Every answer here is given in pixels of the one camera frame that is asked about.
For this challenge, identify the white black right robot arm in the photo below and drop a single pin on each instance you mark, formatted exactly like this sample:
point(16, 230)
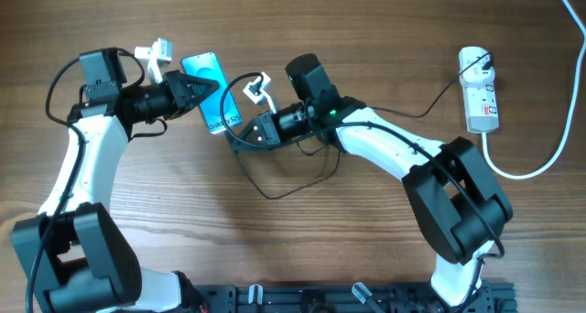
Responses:
point(460, 208)

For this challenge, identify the Galaxy S25 smartphone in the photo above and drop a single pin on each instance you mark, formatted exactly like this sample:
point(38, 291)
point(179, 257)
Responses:
point(207, 66)

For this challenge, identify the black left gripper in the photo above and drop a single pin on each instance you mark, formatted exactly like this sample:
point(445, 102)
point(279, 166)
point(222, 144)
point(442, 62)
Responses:
point(182, 81)

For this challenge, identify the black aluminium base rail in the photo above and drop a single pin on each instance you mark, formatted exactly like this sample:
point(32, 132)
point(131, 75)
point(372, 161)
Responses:
point(412, 297)

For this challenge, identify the white power strip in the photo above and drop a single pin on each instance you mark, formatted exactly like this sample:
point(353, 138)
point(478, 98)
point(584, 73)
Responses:
point(476, 77)

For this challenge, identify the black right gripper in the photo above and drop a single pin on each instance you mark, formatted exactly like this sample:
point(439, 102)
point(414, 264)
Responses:
point(269, 130)

